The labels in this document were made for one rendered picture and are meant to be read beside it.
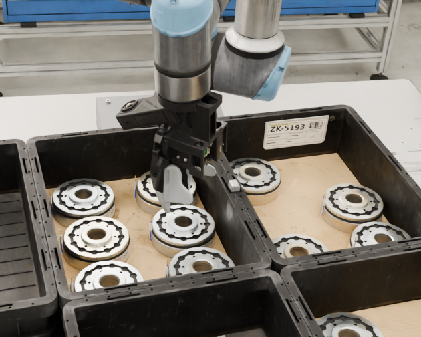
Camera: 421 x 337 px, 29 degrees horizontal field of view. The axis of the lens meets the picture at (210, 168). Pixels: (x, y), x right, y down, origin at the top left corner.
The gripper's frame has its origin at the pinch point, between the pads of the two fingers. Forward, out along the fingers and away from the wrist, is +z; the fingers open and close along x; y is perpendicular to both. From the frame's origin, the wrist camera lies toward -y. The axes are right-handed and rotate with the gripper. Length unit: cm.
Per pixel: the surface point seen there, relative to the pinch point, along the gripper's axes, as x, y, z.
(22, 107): 34, -62, 29
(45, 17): 132, -139, 77
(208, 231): 2.7, 4.5, 8.6
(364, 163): 33.8, 19.5, 11.3
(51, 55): 154, -159, 114
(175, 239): -1.8, 1.2, 8.1
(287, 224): 14.9, 13.2, 13.4
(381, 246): 7.0, 31.0, 2.3
